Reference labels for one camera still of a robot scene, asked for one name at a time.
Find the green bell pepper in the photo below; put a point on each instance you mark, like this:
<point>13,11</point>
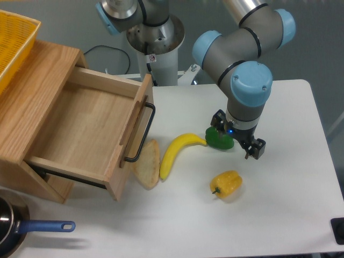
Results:
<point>218,140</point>

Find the yellow plastic basket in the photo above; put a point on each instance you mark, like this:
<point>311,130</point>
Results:
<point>18,34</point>

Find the wooden drawer cabinet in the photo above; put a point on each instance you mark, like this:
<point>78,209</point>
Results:
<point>24,107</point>

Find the slice of bread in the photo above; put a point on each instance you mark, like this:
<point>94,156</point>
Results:
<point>146,169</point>

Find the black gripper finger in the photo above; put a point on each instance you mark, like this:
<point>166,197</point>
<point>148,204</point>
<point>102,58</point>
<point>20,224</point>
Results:
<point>255,148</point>
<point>219,121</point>

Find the yellow banana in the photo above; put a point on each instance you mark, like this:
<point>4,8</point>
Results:
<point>183,140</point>

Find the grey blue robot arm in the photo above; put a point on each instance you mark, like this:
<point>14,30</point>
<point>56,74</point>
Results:
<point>231,61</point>

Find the blue handled frying pan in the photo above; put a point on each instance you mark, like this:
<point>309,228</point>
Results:
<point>16,223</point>

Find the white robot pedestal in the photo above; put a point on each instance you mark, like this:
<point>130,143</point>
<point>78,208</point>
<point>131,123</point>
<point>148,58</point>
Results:
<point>157,52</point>

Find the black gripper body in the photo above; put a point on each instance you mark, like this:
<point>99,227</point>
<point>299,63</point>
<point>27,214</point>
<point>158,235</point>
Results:
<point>242,136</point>

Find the yellow bell pepper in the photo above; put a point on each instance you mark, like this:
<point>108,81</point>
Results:
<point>225,183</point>

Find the open wooden drawer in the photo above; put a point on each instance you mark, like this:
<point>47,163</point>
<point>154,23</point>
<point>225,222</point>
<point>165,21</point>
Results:
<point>95,130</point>

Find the black corner clamp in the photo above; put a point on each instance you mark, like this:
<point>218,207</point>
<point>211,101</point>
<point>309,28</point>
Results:
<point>337,225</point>

